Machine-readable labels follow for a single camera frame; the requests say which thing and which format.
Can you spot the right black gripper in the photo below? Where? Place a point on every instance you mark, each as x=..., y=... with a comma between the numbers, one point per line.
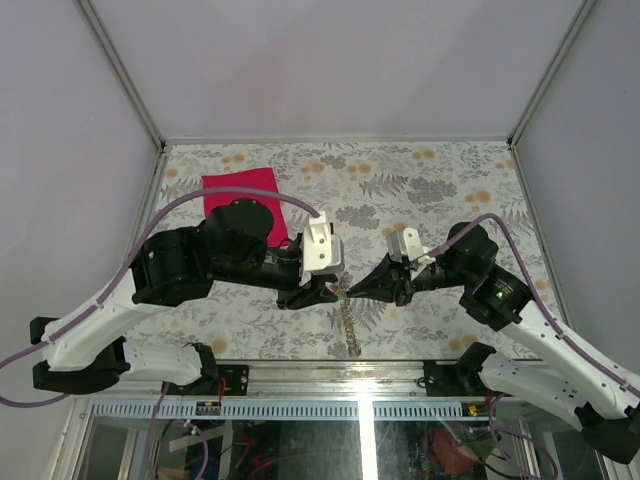
x=388, y=281

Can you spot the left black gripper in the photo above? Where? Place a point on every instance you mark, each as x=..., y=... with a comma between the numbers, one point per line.
x=309, y=292

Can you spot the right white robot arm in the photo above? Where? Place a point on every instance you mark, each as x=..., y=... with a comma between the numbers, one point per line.
x=586, y=389

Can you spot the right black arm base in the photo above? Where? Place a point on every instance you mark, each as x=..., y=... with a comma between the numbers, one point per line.
x=458, y=379

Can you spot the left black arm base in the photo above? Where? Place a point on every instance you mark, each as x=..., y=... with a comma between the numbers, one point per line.
x=230, y=380

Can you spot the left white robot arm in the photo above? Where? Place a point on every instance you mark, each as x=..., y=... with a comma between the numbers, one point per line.
x=87, y=352

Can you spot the floral table mat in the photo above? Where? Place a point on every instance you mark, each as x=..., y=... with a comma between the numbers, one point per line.
x=367, y=190

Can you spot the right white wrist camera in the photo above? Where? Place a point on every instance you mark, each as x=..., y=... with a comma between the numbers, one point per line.
x=405, y=247

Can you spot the aluminium front rail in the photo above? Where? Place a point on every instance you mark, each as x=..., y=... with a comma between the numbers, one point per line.
x=296, y=390

